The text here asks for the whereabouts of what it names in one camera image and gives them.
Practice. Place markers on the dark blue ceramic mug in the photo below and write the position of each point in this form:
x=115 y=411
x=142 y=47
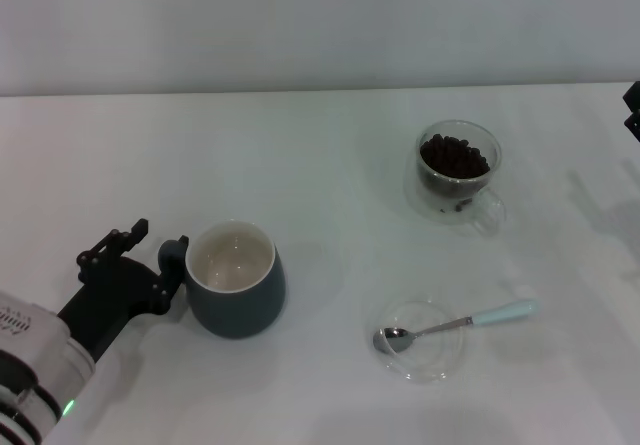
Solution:
x=240 y=310

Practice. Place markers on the clear double-wall glass cup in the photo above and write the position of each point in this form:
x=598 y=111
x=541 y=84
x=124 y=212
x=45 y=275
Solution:
x=492 y=210

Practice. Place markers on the clear glass saucer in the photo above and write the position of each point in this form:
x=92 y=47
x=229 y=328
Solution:
x=430 y=355

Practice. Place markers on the pile of coffee beans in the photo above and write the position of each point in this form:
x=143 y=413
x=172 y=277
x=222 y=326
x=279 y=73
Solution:
x=452 y=157

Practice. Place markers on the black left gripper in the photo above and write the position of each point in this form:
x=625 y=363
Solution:
x=120 y=290

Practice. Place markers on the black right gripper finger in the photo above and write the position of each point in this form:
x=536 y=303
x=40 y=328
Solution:
x=635 y=96
x=635 y=125

